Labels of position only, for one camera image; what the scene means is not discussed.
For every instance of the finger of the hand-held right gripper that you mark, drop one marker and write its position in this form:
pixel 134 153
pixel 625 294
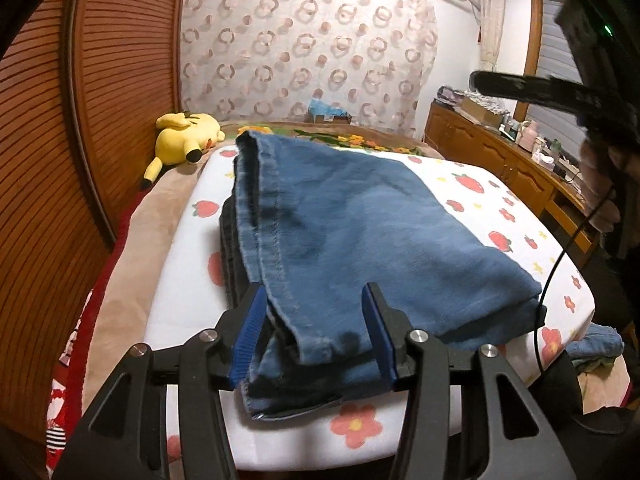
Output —
pixel 525 90

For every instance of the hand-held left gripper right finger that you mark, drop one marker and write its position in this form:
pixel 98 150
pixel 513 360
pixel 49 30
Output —
pixel 380 340

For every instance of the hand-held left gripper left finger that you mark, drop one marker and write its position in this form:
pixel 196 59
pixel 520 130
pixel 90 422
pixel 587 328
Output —
pixel 247 335

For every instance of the blue denim pants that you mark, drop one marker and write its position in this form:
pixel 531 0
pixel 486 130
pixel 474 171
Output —
pixel 375 240

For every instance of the dark folded pants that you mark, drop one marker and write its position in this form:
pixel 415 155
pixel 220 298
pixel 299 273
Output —
pixel 227 260

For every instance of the person's right hand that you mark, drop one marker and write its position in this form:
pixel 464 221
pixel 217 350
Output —
pixel 597 180

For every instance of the pink jar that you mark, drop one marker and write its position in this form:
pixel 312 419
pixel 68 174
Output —
pixel 530 136

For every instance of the flat cardboard box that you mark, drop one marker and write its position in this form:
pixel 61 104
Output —
pixel 480 110

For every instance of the wooden sideboard cabinet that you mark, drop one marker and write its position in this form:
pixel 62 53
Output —
pixel 480 145

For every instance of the stack of magazines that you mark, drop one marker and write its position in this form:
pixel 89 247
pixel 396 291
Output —
pixel 450 95

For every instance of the beige hanging curtain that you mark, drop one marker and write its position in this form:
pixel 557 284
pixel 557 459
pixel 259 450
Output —
pixel 491 20

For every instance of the white strawberry printed sheet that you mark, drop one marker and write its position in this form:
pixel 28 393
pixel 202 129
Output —
pixel 500 200

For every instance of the beige floral blanket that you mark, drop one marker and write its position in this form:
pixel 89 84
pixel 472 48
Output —
pixel 150 220

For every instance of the cardboard box with blue plastic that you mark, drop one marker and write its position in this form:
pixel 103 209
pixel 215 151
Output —
pixel 327 114

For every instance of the yellow plush toy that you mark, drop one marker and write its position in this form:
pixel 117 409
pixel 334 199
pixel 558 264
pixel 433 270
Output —
pixel 182 137

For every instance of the light blue jeans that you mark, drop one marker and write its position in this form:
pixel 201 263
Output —
pixel 602 340

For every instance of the circle patterned sheer curtain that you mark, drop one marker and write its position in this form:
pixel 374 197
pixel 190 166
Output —
pixel 300 45

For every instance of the wooden louvred wardrobe door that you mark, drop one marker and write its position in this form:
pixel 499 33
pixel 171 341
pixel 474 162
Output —
pixel 100 85

